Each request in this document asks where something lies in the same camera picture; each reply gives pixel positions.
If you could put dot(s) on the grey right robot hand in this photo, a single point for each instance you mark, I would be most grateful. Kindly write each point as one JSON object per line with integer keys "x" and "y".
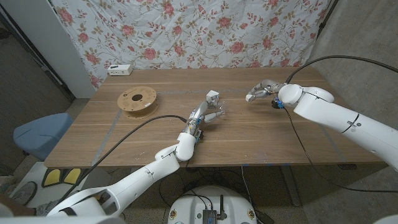
{"x": 264, "y": 88}

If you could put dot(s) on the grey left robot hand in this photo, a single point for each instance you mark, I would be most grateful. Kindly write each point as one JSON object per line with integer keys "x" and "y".
{"x": 199, "y": 116}

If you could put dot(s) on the person's bare forearm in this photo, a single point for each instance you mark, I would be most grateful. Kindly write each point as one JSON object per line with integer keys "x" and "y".
{"x": 15, "y": 205}

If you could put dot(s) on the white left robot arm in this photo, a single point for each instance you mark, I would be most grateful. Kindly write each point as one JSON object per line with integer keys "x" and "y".
{"x": 140, "y": 177}

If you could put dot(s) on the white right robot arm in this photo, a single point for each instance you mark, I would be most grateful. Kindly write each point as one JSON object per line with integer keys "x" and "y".
{"x": 342, "y": 118}

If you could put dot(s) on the white cube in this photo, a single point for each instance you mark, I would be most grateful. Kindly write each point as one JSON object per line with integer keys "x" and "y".
{"x": 212, "y": 96}

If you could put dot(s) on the cardboard filament reel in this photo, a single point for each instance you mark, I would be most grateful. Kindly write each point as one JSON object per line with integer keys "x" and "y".
{"x": 133, "y": 95}

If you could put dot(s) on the floral backdrop cloth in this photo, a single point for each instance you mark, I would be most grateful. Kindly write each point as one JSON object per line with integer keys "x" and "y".
{"x": 192, "y": 37}

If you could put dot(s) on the white robot torso base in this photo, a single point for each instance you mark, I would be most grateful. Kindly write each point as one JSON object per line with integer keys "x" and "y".
{"x": 192, "y": 205}

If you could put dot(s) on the white power strip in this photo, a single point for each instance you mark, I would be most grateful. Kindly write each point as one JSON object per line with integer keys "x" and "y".
{"x": 119, "y": 69}

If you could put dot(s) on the black backdrop pole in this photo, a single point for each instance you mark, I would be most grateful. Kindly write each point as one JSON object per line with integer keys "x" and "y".
{"x": 326, "y": 14}

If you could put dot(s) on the grey electronics module with antenna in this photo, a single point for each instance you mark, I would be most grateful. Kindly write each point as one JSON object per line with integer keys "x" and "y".
{"x": 209, "y": 216}

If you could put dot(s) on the grey table leg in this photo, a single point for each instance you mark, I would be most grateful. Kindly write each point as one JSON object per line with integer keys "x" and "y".
{"x": 290, "y": 186}

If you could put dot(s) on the black power brick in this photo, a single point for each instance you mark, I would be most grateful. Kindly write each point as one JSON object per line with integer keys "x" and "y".
{"x": 264, "y": 217}

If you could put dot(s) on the blue stool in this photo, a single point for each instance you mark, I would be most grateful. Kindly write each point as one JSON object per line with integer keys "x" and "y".
{"x": 40, "y": 133}

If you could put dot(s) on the white cabinet panel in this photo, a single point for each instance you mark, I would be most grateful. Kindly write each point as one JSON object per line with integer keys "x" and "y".
{"x": 46, "y": 37}

